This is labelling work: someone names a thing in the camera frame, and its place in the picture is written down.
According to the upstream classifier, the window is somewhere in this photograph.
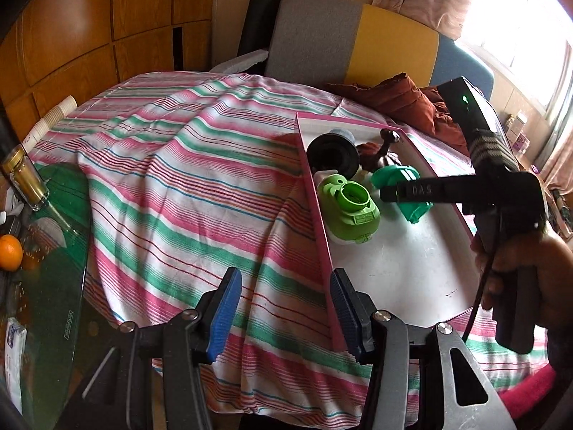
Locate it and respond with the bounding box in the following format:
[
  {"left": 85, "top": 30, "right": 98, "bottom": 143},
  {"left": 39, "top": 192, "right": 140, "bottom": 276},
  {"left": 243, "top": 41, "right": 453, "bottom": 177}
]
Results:
[{"left": 459, "top": 0, "right": 572, "bottom": 112}]

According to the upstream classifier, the dark brown toy figure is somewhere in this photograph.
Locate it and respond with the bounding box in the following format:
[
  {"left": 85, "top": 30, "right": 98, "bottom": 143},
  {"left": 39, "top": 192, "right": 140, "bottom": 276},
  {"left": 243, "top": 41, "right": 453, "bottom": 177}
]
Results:
[{"left": 356, "top": 129, "right": 401, "bottom": 173}]

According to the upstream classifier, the black funnel toy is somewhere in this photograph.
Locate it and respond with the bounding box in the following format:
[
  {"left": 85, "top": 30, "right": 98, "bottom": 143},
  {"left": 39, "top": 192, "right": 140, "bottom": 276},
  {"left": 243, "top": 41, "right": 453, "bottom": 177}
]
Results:
[{"left": 306, "top": 128, "right": 359, "bottom": 180}]

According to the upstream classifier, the person's right hand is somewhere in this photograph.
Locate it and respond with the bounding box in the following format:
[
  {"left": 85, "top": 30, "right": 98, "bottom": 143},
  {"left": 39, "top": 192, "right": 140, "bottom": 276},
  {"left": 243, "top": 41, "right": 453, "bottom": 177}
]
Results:
[{"left": 471, "top": 229, "right": 572, "bottom": 354}]

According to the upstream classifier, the rust brown quilted blanket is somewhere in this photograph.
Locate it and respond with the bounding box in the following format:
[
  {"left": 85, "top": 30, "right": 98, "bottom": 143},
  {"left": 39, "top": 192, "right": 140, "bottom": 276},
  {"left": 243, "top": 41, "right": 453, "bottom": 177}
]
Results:
[{"left": 325, "top": 73, "right": 469, "bottom": 156}]

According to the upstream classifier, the grey yellow blue headboard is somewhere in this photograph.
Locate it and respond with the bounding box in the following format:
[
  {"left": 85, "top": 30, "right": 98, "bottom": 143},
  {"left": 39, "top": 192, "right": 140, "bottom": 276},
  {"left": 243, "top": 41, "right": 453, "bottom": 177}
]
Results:
[{"left": 265, "top": 0, "right": 494, "bottom": 97}]

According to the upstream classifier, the orange fruit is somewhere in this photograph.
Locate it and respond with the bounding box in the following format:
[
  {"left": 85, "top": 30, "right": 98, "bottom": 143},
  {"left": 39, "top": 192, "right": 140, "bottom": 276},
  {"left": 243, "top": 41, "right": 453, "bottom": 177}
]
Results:
[{"left": 0, "top": 234, "right": 23, "bottom": 272}]

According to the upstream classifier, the striped bedspread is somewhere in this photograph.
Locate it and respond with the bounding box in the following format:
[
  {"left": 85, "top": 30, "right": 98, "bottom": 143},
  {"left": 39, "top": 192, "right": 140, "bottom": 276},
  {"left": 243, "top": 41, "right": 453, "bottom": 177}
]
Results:
[{"left": 31, "top": 71, "right": 550, "bottom": 428}]

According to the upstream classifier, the gold-lidded glass jar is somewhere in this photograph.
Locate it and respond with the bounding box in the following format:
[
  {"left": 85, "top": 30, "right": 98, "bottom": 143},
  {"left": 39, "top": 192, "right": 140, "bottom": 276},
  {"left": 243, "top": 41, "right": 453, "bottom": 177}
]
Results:
[{"left": 1, "top": 145, "right": 49, "bottom": 212}]

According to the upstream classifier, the green glass table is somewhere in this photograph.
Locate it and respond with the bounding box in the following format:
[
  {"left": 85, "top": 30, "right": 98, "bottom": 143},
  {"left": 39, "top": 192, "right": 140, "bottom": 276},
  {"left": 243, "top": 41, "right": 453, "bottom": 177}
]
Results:
[{"left": 1, "top": 163, "right": 91, "bottom": 429}]

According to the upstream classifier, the stack of paper cups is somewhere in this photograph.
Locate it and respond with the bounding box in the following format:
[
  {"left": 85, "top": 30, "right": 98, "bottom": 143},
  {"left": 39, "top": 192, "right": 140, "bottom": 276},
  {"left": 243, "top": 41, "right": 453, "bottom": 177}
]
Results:
[{"left": 22, "top": 95, "right": 78, "bottom": 153}]

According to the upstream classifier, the teal ridged toy cup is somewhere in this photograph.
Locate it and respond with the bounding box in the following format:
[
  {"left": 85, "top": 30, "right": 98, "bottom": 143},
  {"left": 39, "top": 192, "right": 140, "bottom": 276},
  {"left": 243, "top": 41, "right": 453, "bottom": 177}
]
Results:
[{"left": 370, "top": 165, "right": 433, "bottom": 224}]

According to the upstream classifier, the green plastic toy cup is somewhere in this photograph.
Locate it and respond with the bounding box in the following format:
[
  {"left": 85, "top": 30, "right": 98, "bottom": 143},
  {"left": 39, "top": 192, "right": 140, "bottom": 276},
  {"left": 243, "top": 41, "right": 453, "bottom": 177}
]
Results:
[{"left": 317, "top": 174, "right": 381, "bottom": 245}]

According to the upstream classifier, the purple box on table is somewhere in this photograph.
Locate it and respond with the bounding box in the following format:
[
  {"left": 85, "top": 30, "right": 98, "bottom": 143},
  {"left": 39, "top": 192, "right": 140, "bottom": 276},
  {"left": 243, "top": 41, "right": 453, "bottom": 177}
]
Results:
[{"left": 512, "top": 132, "right": 530, "bottom": 158}]

